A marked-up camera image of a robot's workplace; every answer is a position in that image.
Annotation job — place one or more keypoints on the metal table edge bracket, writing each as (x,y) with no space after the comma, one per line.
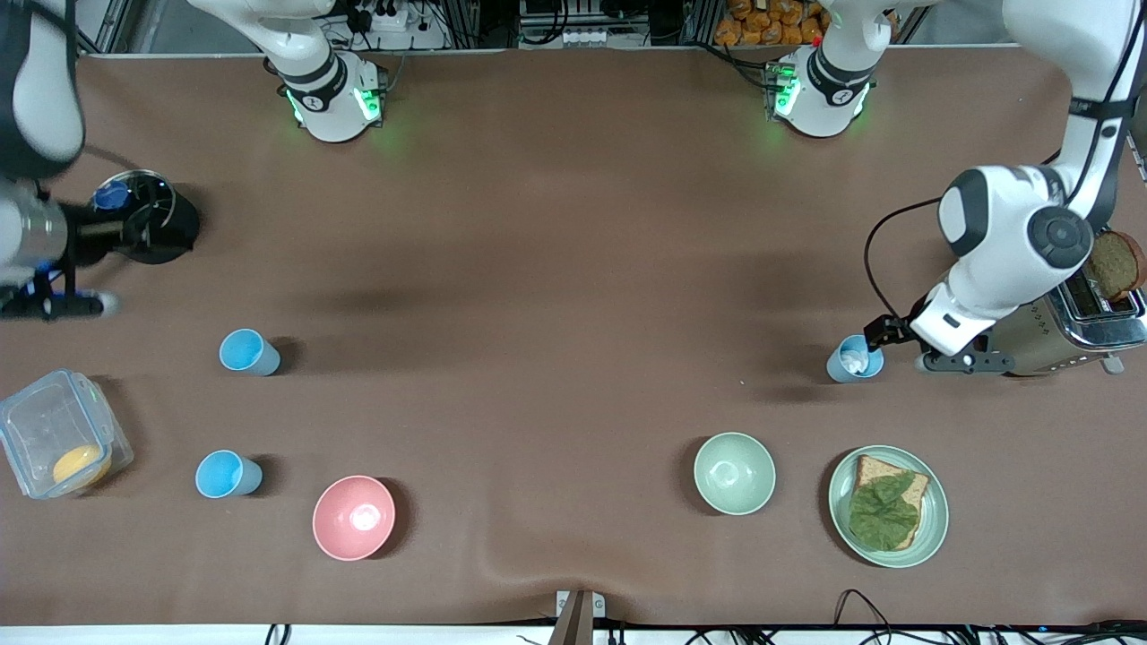
(578,614)

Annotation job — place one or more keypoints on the beige chrome toaster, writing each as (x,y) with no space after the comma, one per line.
(1053,345)

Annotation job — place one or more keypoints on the green lettuce leaf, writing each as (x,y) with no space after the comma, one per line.
(883,515)

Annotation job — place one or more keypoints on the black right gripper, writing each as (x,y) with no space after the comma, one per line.
(90,240)

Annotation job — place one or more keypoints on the clear plastic container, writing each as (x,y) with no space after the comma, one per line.
(40,425)

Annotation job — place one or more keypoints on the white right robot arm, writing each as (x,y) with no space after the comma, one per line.
(327,107)

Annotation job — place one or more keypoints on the brown bread slice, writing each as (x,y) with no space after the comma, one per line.
(874,468)

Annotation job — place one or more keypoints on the orange snack bag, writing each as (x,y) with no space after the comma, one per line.
(762,22)

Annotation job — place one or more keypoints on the blue plastic cup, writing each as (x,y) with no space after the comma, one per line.
(244,349)
(840,369)
(219,475)

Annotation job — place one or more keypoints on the dark toast slice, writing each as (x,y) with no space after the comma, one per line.
(1116,264)

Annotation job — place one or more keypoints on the pink bowl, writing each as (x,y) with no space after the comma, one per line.
(353,518)

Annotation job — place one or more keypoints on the orange round food piece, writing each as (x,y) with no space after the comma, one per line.
(79,466)

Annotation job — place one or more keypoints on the pale green plate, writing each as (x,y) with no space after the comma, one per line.
(934,524)

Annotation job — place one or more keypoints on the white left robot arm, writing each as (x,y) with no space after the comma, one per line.
(995,233)

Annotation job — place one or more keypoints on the pale green bowl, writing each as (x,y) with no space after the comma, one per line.
(734,473)

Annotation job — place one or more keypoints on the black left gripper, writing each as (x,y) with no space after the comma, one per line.
(889,329)

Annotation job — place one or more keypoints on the white power strip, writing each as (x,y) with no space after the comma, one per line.
(385,20)

